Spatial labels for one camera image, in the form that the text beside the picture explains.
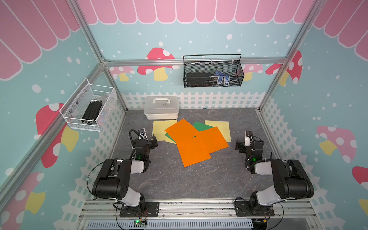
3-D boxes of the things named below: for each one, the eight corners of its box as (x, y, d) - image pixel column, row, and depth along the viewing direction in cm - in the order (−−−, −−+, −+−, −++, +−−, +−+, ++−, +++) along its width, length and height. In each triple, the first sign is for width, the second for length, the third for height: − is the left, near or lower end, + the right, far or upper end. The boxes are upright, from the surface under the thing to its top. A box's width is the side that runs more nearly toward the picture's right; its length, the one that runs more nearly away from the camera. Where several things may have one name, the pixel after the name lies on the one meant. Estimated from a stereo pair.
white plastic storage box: (145, 121, 115) (140, 109, 105) (148, 107, 125) (144, 96, 115) (177, 121, 115) (176, 109, 105) (178, 107, 125) (177, 96, 115)
